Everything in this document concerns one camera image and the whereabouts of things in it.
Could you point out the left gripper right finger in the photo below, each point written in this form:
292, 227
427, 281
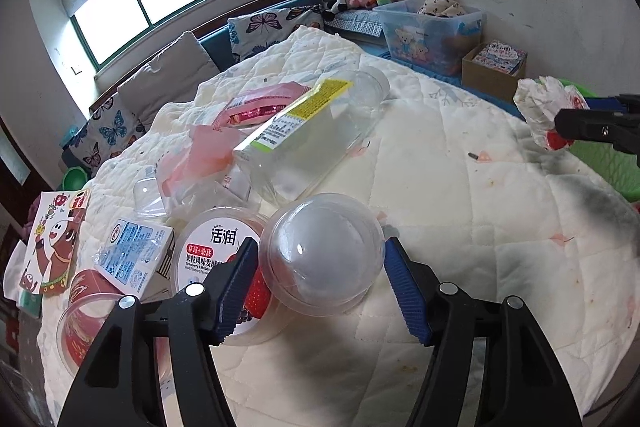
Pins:
523, 382

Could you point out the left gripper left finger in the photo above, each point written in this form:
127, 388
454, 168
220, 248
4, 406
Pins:
117, 384

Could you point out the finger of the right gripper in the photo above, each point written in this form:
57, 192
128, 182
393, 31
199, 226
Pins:
612, 120

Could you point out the blue white milk carton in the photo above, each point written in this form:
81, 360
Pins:
135, 257

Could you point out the clear dome lid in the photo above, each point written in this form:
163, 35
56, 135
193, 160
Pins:
321, 255

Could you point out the clear plastic bottle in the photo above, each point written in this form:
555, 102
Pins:
289, 155

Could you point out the green trash basket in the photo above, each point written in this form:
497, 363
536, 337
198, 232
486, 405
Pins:
620, 170

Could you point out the red cartoon plastic cup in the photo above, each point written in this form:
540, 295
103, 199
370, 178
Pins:
92, 298

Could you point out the cardboard box with books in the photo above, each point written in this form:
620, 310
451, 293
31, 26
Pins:
494, 68

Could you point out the cartoon cow picture book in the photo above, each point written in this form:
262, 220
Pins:
52, 241

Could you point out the tissue pack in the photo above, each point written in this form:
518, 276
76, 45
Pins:
11, 284

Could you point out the berry yogurt tub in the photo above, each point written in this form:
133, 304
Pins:
213, 237

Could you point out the small clear plastic lid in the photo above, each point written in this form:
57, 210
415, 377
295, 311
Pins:
148, 202

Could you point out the blue plastic storage box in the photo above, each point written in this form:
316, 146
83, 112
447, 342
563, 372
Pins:
434, 43

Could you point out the green plastic bowl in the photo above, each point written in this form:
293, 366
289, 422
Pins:
74, 179

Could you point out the white quilted table cover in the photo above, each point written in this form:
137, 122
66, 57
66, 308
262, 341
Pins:
467, 191

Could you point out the clear pink plastic bag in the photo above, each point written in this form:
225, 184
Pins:
203, 175

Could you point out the left butterfly pillow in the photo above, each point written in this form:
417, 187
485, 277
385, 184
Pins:
109, 130

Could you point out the butterfly pillow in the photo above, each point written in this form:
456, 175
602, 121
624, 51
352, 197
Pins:
109, 130
253, 33

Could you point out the pink snack wrapper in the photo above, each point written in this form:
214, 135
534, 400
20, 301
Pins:
257, 106

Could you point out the grey cushion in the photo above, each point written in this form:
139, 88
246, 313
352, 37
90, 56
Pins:
171, 76

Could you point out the right butterfly pillow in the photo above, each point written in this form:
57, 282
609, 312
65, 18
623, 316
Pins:
253, 33

